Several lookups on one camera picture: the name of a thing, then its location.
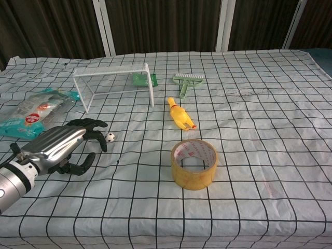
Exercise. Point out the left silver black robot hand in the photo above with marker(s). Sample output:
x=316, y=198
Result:
x=55, y=145

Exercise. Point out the small black white soccer ball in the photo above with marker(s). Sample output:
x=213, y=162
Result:
x=110, y=137

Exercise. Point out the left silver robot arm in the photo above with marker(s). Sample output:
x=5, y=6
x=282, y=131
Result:
x=11, y=182

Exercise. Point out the teal plastic snack bag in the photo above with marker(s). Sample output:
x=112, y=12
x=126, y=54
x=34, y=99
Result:
x=33, y=114

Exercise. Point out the yellow rubber chicken toy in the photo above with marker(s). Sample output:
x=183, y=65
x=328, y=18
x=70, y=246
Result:
x=179, y=115

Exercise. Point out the yellow packing tape roll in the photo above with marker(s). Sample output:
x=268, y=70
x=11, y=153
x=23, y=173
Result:
x=193, y=166

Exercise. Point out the white black grid tablecloth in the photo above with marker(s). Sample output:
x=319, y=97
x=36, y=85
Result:
x=197, y=155

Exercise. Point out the green white cleaning brush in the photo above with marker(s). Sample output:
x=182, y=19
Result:
x=188, y=81

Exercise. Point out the dark brown curtain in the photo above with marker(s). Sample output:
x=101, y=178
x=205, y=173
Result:
x=166, y=24

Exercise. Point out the white metal frame post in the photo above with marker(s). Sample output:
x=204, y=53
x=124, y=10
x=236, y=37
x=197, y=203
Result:
x=225, y=24
x=294, y=24
x=103, y=27

